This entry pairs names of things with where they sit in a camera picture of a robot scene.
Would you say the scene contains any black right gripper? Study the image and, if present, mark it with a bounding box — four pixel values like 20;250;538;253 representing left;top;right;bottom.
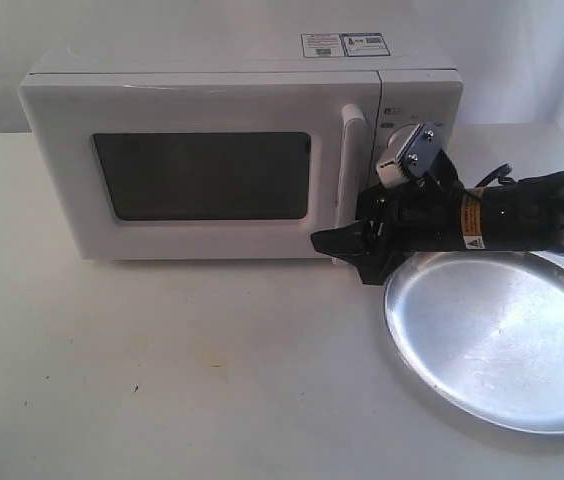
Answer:
310;152;462;286

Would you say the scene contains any white microwave door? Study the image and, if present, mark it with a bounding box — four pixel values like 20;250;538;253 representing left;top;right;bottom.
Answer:
19;71;381;261

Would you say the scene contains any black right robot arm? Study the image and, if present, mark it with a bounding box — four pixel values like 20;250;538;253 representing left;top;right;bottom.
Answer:
311;153;564;285

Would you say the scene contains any white microwave oven body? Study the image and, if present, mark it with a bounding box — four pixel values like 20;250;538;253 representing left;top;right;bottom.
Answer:
25;34;462;192

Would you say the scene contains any upper white control knob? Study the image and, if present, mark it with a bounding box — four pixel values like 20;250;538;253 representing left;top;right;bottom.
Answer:
387;124;420;151

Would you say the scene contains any round silver metal tray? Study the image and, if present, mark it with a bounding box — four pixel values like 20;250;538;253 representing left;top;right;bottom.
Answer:
383;252;564;435

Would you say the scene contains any blue white label sticker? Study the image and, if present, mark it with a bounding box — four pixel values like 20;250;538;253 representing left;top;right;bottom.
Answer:
301;33;391;58

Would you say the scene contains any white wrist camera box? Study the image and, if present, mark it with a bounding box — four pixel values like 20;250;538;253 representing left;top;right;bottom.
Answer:
375;122;447;189

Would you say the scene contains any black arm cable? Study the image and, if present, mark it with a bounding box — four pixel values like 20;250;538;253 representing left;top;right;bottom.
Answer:
476;154;564;189

